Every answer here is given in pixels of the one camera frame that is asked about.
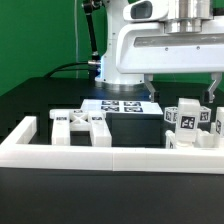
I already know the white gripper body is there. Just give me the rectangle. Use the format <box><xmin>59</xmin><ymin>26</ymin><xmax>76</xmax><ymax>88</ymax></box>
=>
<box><xmin>116</xmin><ymin>20</ymin><xmax>224</xmax><ymax>74</ymax></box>

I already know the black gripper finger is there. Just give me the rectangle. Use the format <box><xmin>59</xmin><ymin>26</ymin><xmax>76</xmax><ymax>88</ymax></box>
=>
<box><xmin>144</xmin><ymin>74</ymin><xmax>159</xmax><ymax>102</ymax></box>
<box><xmin>204</xmin><ymin>72</ymin><xmax>222</xmax><ymax>103</ymax></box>

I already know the white chair seat part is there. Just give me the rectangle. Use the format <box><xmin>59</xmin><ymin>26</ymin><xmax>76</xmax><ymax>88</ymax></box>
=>
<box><xmin>165</xmin><ymin>129</ymin><xmax>224</xmax><ymax>150</ymax></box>

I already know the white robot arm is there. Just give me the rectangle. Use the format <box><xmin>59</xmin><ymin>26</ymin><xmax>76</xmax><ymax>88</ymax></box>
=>
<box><xmin>96</xmin><ymin>0</ymin><xmax>224</xmax><ymax>103</ymax></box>

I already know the white chair back part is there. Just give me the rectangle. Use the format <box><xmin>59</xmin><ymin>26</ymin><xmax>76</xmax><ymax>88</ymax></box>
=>
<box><xmin>49</xmin><ymin>109</ymin><xmax>112</xmax><ymax>147</ymax></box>

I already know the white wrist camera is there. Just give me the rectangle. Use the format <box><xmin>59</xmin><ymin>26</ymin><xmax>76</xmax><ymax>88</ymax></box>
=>
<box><xmin>123</xmin><ymin>0</ymin><xmax>168</xmax><ymax>22</ymax></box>

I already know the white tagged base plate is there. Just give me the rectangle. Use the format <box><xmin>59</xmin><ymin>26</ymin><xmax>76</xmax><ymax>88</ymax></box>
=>
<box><xmin>81</xmin><ymin>99</ymin><xmax>163</xmax><ymax>116</ymax></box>

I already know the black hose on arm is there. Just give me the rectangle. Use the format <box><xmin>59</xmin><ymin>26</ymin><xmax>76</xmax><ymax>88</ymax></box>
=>
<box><xmin>81</xmin><ymin>0</ymin><xmax>102</xmax><ymax>68</ymax></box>

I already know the black cable on table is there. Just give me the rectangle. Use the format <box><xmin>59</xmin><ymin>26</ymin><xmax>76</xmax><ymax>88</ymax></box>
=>
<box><xmin>43</xmin><ymin>61</ymin><xmax>90</xmax><ymax>79</ymax></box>

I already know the white U-shaped fence frame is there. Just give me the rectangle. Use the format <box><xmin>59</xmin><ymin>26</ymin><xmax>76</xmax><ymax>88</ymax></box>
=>
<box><xmin>0</xmin><ymin>116</ymin><xmax>224</xmax><ymax>174</ymax></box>

